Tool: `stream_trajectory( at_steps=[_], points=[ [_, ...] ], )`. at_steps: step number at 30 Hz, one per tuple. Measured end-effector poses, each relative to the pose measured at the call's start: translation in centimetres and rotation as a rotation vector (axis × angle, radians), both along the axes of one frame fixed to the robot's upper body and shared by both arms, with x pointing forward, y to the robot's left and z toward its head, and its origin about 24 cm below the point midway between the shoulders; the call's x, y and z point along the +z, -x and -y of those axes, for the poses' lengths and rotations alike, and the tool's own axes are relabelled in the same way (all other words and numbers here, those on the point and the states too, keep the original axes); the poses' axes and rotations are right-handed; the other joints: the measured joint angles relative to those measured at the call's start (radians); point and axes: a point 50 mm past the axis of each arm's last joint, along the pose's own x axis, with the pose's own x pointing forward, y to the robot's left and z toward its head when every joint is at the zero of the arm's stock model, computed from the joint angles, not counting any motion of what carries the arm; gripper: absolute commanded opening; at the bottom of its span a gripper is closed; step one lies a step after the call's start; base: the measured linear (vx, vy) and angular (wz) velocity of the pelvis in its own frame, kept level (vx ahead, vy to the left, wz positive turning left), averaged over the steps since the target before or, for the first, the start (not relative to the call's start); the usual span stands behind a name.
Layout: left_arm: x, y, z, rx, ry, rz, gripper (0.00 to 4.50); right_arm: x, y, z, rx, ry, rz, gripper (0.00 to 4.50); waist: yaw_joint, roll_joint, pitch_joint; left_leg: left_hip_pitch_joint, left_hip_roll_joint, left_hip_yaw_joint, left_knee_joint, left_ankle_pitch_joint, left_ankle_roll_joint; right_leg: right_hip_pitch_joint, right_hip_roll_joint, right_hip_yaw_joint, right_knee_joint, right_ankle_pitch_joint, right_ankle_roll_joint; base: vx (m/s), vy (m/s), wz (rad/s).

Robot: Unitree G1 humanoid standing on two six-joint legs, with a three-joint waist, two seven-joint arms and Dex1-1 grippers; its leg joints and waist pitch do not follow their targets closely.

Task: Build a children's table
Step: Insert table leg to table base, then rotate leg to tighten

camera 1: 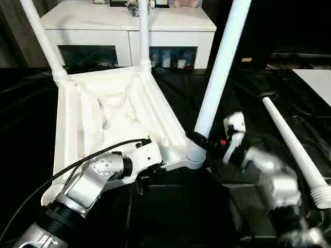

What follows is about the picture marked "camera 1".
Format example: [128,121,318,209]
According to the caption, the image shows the grey pleated curtain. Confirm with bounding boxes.
[0,0,50,68]

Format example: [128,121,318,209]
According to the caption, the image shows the white plastic table top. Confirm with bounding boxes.
[41,66,207,207]

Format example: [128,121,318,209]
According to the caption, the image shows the long black bar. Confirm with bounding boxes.
[271,52,331,59]

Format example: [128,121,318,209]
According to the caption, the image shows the black table mat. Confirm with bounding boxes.
[0,66,331,248]

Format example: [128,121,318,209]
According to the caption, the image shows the white sideboard cabinet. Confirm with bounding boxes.
[40,0,217,70]

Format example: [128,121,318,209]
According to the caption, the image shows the pink plush toy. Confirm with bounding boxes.
[173,0,200,8]

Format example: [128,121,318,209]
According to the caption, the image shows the white plastic table leg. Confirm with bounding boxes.
[262,97,331,209]
[193,0,253,140]
[19,0,69,80]
[138,0,153,73]

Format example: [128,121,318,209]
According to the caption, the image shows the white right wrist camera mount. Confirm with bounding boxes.
[222,111,246,164]

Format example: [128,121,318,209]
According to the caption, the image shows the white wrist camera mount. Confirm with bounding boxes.
[121,141,163,184]
[222,111,246,164]

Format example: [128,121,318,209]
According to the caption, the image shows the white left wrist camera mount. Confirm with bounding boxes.
[121,141,163,184]

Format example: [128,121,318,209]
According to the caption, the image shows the white flat board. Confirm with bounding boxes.
[293,68,331,109]

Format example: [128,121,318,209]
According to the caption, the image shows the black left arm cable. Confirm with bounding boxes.
[0,138,152,233]

